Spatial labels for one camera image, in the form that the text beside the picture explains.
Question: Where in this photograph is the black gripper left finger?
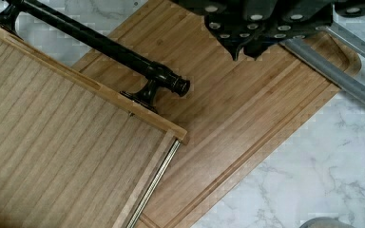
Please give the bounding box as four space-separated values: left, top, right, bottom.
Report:
204 14 266 61

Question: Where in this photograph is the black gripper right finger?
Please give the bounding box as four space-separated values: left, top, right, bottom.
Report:
243 9 333 59

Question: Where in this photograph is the wooden drawer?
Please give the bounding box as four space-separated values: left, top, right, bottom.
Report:
0 27 186 228

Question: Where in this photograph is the large bamboo cutting board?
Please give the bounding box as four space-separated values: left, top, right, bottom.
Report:
71 0 362 228

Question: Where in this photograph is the silver oven door handle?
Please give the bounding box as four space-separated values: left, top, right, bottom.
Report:
282 23 365 104

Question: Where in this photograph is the black drawer handle bar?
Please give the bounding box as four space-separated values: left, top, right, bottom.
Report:
0 0 190 112

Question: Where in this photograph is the metal drawer slide rail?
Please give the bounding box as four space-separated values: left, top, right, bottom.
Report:
125 140 181 228

